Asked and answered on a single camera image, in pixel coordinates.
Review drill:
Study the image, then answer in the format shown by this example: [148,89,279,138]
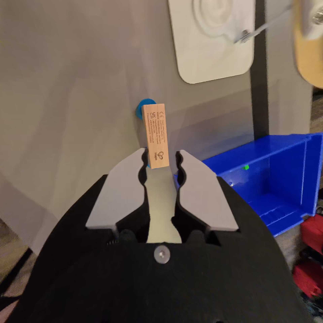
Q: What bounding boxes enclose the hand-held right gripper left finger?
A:
[85,148,150,244]

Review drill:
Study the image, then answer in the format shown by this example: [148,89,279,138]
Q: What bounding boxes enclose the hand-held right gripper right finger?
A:
[172,150,240,244]

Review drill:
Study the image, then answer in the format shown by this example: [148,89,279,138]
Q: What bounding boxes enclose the blue plastic bin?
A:
[174,132,323,238]

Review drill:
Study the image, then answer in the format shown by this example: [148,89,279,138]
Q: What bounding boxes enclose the natural wooden arch block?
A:
[141,103,170,169]

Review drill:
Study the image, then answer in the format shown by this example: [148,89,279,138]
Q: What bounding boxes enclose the red bag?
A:
[292,214,323,299]

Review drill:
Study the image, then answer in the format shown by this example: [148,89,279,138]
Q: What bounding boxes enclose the white document stand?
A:
[167,0,323,89]

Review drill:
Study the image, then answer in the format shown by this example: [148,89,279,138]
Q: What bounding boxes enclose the black table frame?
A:
[0,247,34,296]

